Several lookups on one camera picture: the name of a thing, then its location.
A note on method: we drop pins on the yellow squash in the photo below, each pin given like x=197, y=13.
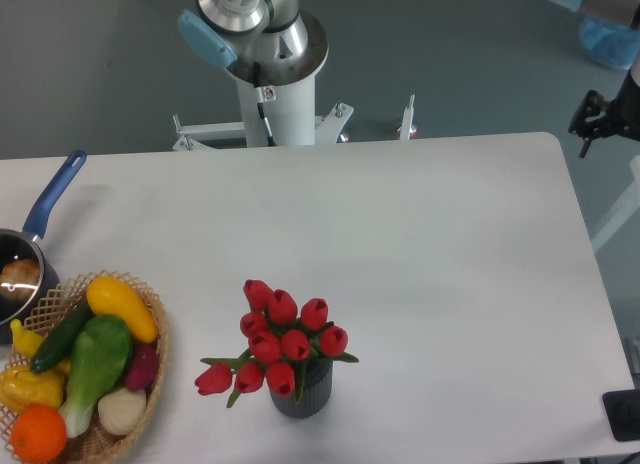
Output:
x=109, y=295

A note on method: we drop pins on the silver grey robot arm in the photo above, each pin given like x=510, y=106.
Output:
x=274, y=50

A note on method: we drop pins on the white garlic bulb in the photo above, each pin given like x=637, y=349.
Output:
x=120, y=410

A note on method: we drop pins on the dark green cucumber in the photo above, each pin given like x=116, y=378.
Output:
x=60, y=341

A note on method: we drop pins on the red tulip bouquet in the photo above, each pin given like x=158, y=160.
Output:
x=277, y=330

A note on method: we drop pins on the browned bread in pan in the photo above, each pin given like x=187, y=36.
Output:
x=20, y=279

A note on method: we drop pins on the orange fruit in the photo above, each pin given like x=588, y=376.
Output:
x=38, y=435

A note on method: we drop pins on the yellow banana pepper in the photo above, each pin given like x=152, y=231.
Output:
x=25, y=341

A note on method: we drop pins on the green bok choy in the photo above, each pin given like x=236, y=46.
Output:
x=98, y=358

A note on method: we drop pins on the black device at table edge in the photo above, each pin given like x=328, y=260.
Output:
x=622, y=410

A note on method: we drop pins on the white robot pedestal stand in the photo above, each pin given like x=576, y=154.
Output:
x=272, y=116

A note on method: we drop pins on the dark grey ribbed vase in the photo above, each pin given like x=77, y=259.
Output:
x=300, y=390

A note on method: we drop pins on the yellow gourd pumpkin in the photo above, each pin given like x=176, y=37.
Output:
x=22, y=389

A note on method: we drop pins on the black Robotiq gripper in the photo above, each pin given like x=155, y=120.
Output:
x=596, y=118

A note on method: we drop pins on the woven wicker basket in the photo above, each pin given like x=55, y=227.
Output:
x=96, y=445

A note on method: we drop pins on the blue handled saucepan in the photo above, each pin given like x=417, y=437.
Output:
x=25, y=243

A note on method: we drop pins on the white frame leg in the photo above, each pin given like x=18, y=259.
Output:
x=619, y=213

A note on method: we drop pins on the purple red radish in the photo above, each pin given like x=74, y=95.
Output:
x=143, y=368

